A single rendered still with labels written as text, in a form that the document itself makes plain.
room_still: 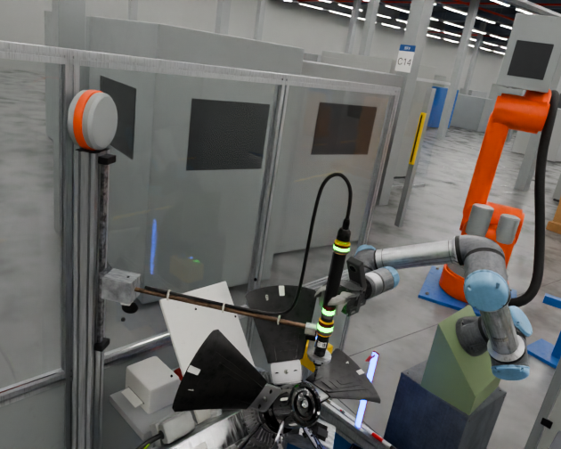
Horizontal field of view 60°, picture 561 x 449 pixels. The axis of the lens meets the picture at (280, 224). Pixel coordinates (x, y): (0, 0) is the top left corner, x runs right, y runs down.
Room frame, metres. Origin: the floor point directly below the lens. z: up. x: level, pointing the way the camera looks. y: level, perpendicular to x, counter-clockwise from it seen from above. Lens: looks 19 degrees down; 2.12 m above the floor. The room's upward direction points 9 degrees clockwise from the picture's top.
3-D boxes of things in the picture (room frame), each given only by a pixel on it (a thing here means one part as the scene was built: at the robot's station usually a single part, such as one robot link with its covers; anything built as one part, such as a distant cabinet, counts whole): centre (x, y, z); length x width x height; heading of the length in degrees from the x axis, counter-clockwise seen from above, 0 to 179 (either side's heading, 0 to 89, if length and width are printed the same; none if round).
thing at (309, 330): (1.21, -0.16, 1.36); 0.09 x 0.07 x 0.10; 83
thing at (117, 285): (1.29, 0.45, 1.40); 0.10 x 0.07 x 0.08; 83
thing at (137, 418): (1.49, 0.32, 0.84); 0.36 x 0.24 x 0.03; 138
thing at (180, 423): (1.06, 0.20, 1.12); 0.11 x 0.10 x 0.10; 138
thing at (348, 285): (1.30, -0.24, 1.49); 0.12 x 0.08 x 0.09; 138
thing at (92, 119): (1.30, 0.54, 1.88); 0.17 x 0.15 x 0.16; 138
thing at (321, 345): (1.21, -0.17, 1.51); 0.04 x 0.04 x 0.46
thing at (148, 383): (1.46, 0.39, 0.91); 0.17 x 0.16 x 0.11; 48
